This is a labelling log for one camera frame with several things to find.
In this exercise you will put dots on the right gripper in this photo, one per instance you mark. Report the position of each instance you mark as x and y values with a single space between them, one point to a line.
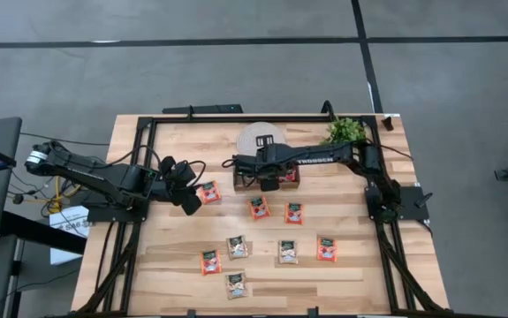
273 161

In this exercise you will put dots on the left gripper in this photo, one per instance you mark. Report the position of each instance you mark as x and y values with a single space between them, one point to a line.
178 194

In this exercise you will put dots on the red strawberry tea packet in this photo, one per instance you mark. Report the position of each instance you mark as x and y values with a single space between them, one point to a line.
288 176

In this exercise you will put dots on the orange tea packet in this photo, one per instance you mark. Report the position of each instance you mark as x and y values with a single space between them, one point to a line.
294 214
327 249
210 262
210 192
260 208

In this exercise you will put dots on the beige tea packet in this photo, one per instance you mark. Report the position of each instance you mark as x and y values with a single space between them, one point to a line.
237 247
236 285
288 252

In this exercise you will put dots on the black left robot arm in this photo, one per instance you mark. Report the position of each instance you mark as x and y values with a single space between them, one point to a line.
85 170

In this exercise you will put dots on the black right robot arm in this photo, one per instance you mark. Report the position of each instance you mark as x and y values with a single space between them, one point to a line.
324 159

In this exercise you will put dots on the wooden tea box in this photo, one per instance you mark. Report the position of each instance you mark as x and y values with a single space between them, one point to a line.
247 187

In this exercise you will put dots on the round woven white mat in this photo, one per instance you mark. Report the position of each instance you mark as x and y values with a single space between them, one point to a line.
253 132

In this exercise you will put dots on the black bar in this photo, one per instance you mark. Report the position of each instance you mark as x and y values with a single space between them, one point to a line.
202 109

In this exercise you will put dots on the black curved clamp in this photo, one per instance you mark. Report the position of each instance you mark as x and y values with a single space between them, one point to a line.
328 108

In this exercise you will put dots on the green plant in white pot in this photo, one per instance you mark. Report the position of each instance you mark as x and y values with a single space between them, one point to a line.
344 130

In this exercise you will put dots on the white cardboard box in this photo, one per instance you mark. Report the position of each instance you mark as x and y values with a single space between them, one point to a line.
70 221

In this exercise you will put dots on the black desk leg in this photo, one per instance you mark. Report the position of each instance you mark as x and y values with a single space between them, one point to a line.
41 232

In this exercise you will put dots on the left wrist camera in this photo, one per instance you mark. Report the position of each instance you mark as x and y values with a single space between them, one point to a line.
185 172

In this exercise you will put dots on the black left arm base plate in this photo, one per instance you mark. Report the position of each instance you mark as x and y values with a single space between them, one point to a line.
112 216

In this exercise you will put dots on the small black camera mount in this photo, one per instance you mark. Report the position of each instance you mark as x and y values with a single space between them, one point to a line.
190 313
313 312

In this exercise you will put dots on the small black bracket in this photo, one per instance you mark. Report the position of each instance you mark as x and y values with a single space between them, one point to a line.
387 123

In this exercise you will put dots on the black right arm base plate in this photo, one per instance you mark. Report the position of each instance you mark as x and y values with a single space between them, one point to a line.
412 199

